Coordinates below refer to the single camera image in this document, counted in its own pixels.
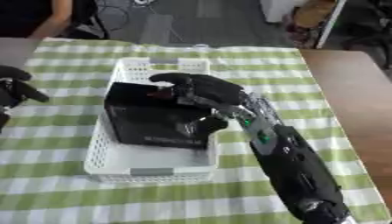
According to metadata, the white perforated plastic basket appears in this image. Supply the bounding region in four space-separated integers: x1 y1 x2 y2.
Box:
82 57 222 185

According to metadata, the black chair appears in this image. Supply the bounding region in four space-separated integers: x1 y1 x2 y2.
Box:
66 0 112 40

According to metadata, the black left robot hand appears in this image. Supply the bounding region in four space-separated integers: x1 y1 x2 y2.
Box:
0 65 53 133

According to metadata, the brown bag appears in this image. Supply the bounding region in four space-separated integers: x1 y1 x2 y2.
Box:
282 0 340 50

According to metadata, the person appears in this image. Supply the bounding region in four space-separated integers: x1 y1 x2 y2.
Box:
0 0 75 40

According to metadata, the white board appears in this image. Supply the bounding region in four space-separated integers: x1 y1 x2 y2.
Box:
312 0 349 50

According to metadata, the black rectangular box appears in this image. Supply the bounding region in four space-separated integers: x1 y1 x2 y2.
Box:
102 81 220 151

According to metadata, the white cabinet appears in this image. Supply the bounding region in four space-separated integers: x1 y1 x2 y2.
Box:
258 0 310 25

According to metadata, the black floor cable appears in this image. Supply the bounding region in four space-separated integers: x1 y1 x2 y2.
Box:
94 0 187 44

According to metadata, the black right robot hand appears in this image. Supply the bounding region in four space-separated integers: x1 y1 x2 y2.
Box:
147 72 247 137

